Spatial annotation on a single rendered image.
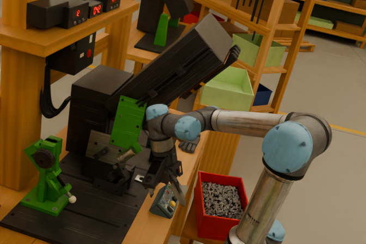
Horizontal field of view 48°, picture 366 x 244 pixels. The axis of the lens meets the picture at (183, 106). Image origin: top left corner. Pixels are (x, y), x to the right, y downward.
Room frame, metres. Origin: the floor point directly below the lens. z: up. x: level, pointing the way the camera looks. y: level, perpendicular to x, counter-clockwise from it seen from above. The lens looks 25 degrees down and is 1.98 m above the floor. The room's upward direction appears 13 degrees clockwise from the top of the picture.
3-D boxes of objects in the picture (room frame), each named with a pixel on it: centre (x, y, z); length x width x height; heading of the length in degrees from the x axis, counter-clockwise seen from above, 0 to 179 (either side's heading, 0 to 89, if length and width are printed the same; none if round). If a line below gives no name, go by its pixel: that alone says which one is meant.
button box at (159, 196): (1.36, -0.02, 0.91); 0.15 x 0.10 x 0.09; 172
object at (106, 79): (1.71, 0.37, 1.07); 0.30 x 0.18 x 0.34; 172
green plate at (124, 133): (1.51, 0.20, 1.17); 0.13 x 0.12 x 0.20; 172
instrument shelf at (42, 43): (1.62, 0.51, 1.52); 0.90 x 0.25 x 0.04; 172
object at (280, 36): (8.22, -1.62, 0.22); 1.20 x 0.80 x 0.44; 127
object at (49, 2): (1.33, 0.51, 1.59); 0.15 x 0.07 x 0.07; 172
